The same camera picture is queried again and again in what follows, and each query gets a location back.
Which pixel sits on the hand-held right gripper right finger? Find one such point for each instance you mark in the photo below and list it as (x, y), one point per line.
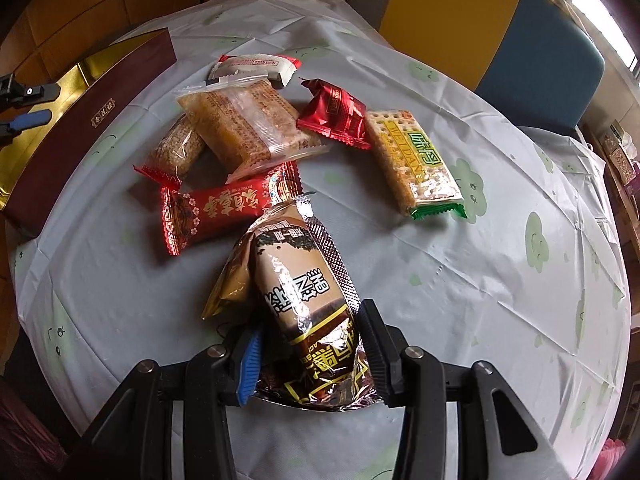
(380, 355)

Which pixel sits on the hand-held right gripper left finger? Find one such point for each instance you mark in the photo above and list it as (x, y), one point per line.
(250, 365)

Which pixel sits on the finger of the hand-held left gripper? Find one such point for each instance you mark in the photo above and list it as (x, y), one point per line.
(30, 119)
(30, 92)

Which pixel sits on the maroon box with gold inside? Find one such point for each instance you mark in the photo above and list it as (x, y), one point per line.
(100, 110)

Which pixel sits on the gold foil snack packet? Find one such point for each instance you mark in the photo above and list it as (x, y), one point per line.
(227, 285)

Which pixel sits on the brown foil snack packet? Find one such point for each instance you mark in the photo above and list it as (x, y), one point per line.
(300, 285)

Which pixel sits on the clear sesame bar packet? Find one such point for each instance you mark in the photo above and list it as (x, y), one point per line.
(175, 150)

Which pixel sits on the yellow green cracker packet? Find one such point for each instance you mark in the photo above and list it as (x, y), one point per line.
(410, 160)

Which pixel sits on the white red-ended snack packet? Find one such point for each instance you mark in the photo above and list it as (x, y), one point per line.
(250, 67)

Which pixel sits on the small red snack packet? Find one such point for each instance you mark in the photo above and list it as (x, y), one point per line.
(332, 110)

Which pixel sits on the white green-print tablecloth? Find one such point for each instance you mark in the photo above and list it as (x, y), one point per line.
(450, 285)

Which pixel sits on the long red snack packet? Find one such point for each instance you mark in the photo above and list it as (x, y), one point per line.
(225, 207)

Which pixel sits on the large clear cake packet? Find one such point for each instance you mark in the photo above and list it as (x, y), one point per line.
(245, 120)

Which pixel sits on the dark red cloth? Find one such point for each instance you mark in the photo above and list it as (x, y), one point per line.
(25, 425)

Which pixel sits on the pink plastic bag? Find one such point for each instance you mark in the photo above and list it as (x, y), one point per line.
(612, 460)

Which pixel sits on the patterned cardboard box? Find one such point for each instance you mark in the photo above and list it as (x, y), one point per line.
(620, 152)

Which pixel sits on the grey yellow blue sofa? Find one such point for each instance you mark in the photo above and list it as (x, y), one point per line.
(450, 10)

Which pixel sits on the window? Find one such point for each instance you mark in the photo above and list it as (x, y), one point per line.
(600, 5)

